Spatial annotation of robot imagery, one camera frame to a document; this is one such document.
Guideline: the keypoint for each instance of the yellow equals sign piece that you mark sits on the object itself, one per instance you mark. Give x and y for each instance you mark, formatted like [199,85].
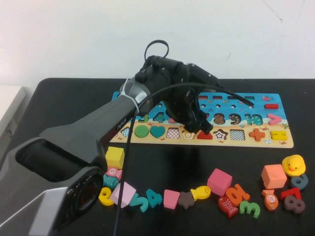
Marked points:
[278,133]

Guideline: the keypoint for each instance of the red number seven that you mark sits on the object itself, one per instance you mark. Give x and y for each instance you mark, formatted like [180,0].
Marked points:
[294,191]

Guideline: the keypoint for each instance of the pink trapezoid piece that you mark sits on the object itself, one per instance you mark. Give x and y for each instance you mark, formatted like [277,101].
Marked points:
[171,198]

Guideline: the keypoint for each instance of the pink greater-than sign piece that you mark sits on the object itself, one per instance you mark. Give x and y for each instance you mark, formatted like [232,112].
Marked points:
[276,119]

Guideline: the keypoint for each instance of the red minus sign piece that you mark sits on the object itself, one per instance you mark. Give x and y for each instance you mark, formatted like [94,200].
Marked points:
[271,106]

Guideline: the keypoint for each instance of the pink number five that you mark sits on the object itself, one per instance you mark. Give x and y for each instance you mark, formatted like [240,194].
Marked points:
[172,120]

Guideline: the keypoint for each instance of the slate blue number nine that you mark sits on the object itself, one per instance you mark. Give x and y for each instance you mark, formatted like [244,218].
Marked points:
[305,179]

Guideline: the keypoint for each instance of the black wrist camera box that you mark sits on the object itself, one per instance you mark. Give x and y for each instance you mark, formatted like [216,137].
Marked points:
[201,75]

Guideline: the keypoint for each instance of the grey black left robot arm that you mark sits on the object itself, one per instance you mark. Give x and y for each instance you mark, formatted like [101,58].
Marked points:
[73,137]

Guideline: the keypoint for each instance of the pink fish numbered five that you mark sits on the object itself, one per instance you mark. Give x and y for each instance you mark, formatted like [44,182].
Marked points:
[113,172]

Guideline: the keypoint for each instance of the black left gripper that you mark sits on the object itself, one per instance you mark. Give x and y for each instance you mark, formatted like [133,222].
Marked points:
[182,105]

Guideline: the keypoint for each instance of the teal number four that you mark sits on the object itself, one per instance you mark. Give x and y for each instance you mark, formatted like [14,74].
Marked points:
[155,199]

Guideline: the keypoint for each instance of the orange fish numbered ten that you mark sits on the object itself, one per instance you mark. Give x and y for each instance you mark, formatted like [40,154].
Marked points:
[270,199]

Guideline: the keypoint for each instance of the orange plus sign piece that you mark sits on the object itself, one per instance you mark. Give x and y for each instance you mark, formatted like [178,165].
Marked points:
[257,135]

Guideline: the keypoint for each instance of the red triangle piece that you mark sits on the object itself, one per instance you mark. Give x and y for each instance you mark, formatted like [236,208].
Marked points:
[205,137]

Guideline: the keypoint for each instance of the green circle piece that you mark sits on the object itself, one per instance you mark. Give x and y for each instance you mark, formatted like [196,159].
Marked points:
[142,131]

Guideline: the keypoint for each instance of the white side furniture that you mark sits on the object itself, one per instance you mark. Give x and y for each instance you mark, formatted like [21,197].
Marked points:
[9,105]

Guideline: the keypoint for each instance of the wooden number shape puzzle board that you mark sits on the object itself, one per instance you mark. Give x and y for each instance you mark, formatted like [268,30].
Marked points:
[172,144]

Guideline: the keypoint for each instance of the white zip tie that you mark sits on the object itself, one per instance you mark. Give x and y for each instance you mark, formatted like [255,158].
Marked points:
[126,94]

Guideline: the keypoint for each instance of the yellow rubber duck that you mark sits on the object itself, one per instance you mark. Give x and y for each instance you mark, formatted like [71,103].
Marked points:
[294,163]

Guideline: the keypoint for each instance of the teal striped fish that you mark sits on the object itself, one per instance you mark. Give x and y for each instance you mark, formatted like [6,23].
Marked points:
[110,181]

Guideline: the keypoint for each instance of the hot pink wooden cube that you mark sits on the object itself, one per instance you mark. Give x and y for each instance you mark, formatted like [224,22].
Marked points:
[219,182]

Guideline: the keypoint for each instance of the green number three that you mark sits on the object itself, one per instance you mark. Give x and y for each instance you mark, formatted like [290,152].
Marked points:
[254,209]

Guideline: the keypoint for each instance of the yellow wooden cube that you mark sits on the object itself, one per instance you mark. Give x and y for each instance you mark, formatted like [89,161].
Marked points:
[114,157]

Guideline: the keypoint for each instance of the red fish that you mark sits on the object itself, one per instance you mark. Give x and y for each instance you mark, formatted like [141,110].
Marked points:
[227,205]

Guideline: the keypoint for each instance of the light pink wooden cube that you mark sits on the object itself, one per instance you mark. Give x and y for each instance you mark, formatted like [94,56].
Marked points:
[125,194]

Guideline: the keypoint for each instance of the teal heart piece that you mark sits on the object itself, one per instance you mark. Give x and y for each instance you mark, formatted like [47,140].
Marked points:
[157,131]

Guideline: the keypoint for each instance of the brown number eight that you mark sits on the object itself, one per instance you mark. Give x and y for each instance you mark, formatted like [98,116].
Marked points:
[294,204]

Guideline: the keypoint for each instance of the brown star piece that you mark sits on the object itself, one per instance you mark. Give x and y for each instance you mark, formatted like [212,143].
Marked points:
[185,199]

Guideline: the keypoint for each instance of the yellow fish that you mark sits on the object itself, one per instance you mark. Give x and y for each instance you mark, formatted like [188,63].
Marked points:
[201,191]

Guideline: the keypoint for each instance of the yellow number six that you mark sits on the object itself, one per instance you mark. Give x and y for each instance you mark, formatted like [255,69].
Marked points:
[103,196]

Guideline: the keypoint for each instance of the salmon wooden cube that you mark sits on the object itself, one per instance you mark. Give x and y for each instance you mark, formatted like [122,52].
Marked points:
[273,175]

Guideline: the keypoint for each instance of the orange number ten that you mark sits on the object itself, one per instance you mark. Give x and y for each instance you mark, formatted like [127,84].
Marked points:
[242,196]

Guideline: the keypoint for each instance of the teal number two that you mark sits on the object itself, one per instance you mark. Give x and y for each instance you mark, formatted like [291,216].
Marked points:
[142,205]

